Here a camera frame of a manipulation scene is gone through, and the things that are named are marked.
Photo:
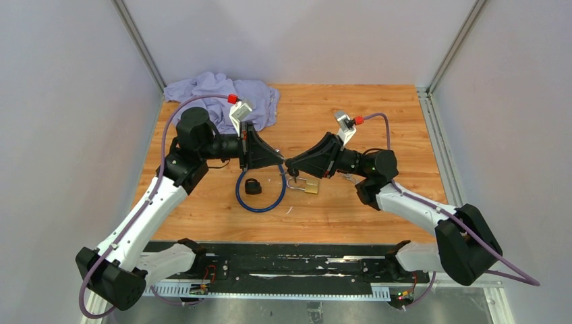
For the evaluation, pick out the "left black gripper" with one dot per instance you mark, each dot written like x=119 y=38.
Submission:
x=255 y=152

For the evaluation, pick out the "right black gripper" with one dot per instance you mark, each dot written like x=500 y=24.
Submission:
x=312 y=162

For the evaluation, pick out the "blue cable lock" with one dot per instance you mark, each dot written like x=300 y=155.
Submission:
x=260 y=202

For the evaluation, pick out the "black head key pair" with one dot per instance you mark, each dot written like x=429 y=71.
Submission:
x=291 y=166

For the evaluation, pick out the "small black padlock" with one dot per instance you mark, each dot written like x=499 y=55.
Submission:
x=252 y=186

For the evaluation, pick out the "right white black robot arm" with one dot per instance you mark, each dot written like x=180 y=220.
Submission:
x=465 y=247

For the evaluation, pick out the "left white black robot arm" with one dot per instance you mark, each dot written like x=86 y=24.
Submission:
x=115 y=269

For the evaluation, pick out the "silver key bunch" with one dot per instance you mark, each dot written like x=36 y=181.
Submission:
x=349 y=177

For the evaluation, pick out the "brass padlock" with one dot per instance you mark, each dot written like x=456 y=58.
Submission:
x=307 y=185

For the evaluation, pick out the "crumpled lavender cloth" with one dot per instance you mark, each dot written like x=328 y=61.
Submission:
x=262 y=98

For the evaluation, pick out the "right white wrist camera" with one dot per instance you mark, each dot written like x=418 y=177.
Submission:
x=347 y=126

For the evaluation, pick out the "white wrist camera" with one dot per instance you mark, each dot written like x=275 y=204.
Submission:
x=347 y=126
x=239 y=110

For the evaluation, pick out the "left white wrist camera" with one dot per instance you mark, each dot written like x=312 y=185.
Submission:
x=239 y=110

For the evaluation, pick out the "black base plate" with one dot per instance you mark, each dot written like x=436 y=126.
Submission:
x=295 y=271

